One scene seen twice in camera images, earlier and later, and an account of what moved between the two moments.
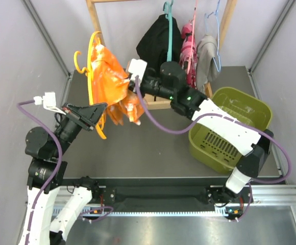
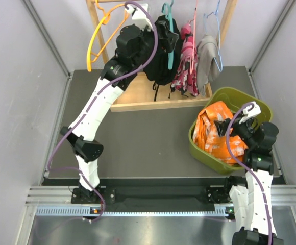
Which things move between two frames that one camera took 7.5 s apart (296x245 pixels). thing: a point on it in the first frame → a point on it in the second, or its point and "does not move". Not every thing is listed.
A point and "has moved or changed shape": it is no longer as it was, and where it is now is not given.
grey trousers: (206, 50) does not move
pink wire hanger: (192, 35) has moved or changed shape
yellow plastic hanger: (99, 127) → (105, 13)
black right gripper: (132, 85) → (222, 127)
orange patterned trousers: (110, 84) → (206, 135)
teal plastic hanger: (169, 6) does not move
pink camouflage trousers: (188, 53) does not move
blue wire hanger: (205, 16) does not move
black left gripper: (87, 116) → (168, 42)
